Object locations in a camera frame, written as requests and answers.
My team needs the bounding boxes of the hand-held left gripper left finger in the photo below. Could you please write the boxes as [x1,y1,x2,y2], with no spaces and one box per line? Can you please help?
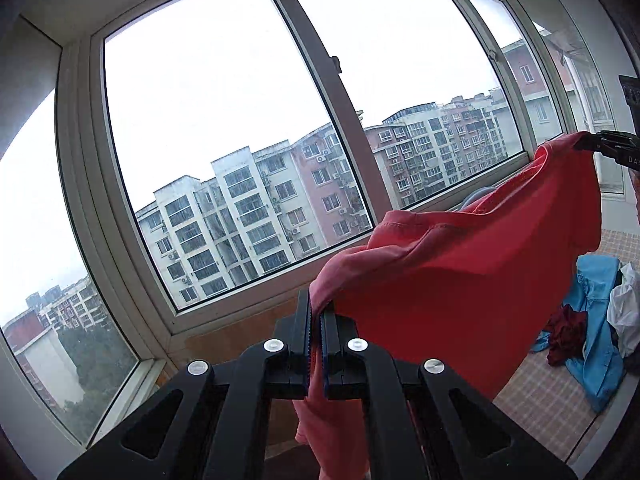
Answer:
[57,290,313,480]

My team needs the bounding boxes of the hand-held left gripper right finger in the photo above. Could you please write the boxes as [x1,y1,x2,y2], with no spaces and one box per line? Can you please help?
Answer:
[321,308,578,480]

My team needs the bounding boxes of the pink t-shirt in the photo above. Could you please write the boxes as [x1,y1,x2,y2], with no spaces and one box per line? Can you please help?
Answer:
[294,131,603,480]

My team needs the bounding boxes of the apartment buildings outside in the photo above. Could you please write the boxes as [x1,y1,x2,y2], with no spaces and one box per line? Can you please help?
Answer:
[0,40,616,411]

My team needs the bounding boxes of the white garment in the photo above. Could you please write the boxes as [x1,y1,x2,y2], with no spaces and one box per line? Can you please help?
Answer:
[606,262,640,358]

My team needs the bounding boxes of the dark red garment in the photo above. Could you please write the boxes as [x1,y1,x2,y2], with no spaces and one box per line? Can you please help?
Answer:
[542,304,590,367]

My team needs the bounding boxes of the blue striped garment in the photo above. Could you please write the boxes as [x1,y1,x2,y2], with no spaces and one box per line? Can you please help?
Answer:
[531,254,626,413]

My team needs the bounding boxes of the beige plaid blanket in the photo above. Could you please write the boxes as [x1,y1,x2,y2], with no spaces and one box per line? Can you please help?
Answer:
[492,230,640,466]

